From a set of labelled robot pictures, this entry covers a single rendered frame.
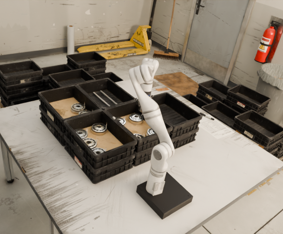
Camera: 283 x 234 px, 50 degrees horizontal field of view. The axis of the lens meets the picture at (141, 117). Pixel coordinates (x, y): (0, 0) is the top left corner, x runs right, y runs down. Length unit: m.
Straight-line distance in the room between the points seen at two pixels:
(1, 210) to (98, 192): 1.10
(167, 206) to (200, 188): 0.32
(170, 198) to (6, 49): 3.86
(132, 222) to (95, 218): 0.19
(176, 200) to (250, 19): 3.49
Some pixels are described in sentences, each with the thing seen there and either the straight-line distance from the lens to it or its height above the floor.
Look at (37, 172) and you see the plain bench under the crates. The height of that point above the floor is 0.70.
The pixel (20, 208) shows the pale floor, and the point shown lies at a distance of 2.70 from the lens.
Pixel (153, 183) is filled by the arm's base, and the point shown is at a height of 0.84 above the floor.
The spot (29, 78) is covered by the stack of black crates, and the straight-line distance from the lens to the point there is 3.36.
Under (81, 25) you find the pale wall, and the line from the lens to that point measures 5.43.
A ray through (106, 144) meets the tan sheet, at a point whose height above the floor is 0.83.
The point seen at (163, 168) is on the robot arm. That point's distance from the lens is 1.61.
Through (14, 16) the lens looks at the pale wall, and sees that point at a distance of 4.95.
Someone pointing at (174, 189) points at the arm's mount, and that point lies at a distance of 1.83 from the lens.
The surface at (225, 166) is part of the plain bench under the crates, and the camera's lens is 2.19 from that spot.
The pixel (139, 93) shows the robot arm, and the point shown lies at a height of 1.31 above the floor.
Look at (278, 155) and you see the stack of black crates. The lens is 3.44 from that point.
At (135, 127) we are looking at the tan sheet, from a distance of 2.11.
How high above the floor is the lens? 2.03
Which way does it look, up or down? 33 degrees down
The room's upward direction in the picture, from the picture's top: 9 degrees clockwise
